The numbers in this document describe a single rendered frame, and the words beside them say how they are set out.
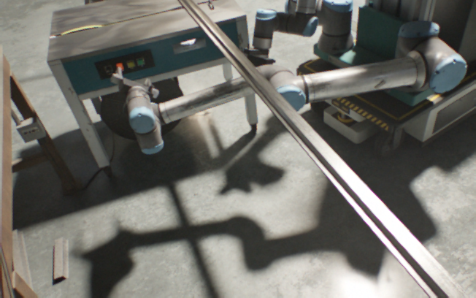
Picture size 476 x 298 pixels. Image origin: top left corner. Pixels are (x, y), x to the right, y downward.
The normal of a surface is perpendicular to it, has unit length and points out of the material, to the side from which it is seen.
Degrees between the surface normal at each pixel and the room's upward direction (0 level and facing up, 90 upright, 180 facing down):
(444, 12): 90
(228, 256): 0
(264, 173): 0
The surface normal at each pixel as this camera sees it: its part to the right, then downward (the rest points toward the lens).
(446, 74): 0.25, 0.61
